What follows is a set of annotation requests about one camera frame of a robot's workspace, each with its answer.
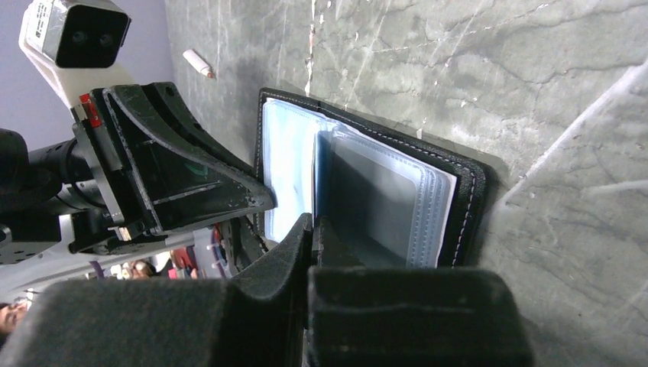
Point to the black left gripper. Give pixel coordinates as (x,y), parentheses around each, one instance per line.
(182,176)

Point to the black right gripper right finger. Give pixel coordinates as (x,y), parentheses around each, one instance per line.
(361,316)

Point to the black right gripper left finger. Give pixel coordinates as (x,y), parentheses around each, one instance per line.
(253,319)

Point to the black leather card holder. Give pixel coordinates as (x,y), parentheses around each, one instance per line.
(395,200)

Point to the small white cigarette-like stick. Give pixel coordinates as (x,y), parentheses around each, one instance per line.
(198,63)

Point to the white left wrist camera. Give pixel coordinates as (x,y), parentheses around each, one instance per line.
(74,45)

